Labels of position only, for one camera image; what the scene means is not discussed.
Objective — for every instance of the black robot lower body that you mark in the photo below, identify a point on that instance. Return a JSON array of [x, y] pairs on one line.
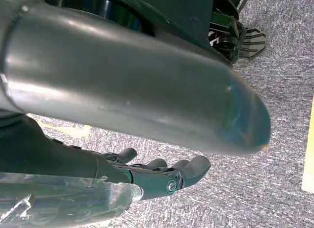
[[171, 12]]

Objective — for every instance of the black robot right foot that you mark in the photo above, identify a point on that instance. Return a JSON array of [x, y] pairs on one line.
[[253, 43]]

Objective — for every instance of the clear plastic cover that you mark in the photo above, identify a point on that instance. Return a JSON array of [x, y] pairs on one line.
[[61, 200]]

